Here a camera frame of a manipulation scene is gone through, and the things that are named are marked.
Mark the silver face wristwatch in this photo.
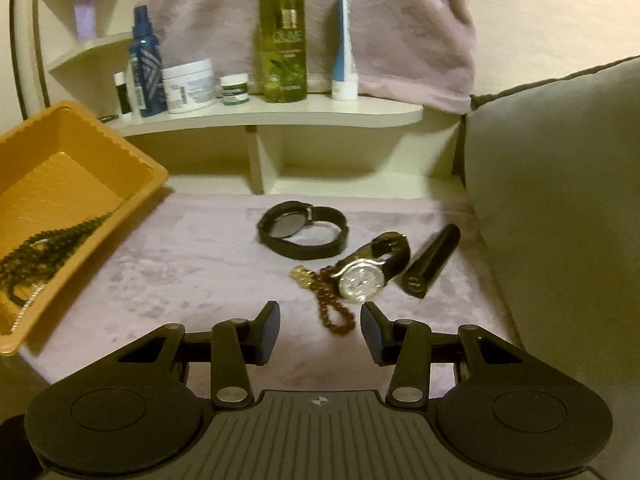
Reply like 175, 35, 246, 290
330, 231, 411, 304

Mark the brown bead bracelet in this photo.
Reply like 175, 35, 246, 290
290, 263, 357, 337

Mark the black band watch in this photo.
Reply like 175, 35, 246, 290
256, 200, 349, 261

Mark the dark bead necklace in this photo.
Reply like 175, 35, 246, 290
0, 211, 114, 311

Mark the orange plastic tray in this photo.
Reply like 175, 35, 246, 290
1, 101, 168, 356

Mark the black cylinder case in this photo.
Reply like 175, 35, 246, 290
401, 223, 461, 299

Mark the mauve towel on bed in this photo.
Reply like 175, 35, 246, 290
20, 193, 518, 391

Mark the cream corner shelf unit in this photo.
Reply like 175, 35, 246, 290
32, 0, 464, 200

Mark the grey green pillow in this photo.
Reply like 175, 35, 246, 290
463, 57, 639, 446

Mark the small green white jar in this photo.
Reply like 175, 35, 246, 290
220, 73, 250, 106

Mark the dark green pen tube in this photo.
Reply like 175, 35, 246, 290
98, 115, 119, 124

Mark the white cream jar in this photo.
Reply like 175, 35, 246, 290
162, 58, 215, 114

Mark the blue white tube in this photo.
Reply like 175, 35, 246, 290
331, 0, 359, 102

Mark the black white lip balm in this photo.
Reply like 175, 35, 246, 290
113, 72, 132, 122

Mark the green olive spray bottle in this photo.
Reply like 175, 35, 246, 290
259, 0, 307, 103

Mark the blue spray bottle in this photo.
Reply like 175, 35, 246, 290
129, 6, 167, 117

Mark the mauve hanging towel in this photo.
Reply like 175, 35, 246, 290
138, 0, 475, 114

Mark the lavender tube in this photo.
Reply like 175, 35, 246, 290
73, 0, 96, 42

